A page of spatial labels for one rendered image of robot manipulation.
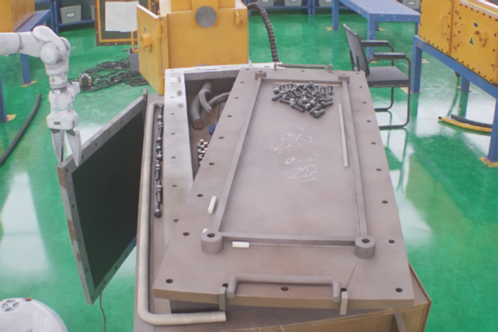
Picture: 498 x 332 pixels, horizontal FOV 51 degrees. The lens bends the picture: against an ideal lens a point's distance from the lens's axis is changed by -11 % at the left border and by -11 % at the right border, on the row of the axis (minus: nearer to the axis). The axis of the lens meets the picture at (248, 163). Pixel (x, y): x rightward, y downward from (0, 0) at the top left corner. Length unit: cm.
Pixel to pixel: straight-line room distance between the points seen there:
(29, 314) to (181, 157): 136
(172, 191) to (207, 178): 8
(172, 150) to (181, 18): 249
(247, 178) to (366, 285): 46
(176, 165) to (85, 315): 177
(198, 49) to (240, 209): 288
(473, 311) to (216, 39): 249
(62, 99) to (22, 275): 192
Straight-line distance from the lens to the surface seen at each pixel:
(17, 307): 265
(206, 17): 385
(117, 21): 550
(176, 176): 138
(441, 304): 314
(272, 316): 112
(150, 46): 405
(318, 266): 103
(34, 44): 170
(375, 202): 124
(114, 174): 211
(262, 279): 98
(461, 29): 511
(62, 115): 174
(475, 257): 357
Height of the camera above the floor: 198
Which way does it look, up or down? 26 degrees down
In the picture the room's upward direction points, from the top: 1 degrees counter-clockwise
